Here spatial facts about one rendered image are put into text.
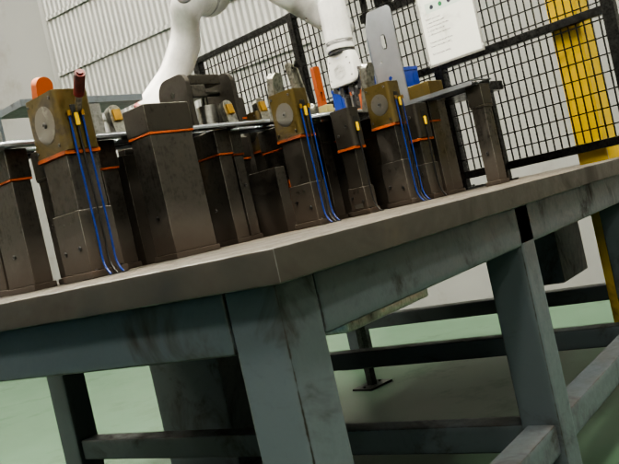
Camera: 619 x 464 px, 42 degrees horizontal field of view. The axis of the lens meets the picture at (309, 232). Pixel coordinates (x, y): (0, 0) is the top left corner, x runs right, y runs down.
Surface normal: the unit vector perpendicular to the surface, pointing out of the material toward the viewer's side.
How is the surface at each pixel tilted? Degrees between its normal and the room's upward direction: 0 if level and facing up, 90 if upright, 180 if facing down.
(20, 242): 90
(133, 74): 90
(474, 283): 90
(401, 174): 90
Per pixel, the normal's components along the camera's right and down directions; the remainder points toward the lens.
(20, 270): -0.67, 0.16
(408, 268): 0.80, -0.17
